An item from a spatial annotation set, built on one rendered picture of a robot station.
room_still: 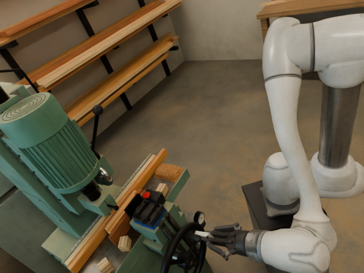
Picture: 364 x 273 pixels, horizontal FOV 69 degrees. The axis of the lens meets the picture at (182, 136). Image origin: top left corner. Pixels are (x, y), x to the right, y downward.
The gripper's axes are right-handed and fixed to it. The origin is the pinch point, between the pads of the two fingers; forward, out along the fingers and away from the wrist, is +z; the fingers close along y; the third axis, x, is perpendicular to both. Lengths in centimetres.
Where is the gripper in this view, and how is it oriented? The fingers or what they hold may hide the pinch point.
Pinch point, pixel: (203, 235)
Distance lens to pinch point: 101.9
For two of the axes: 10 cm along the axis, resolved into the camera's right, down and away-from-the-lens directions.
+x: 5.7, 7.5, 3.5
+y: -5.0, 6.5, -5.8
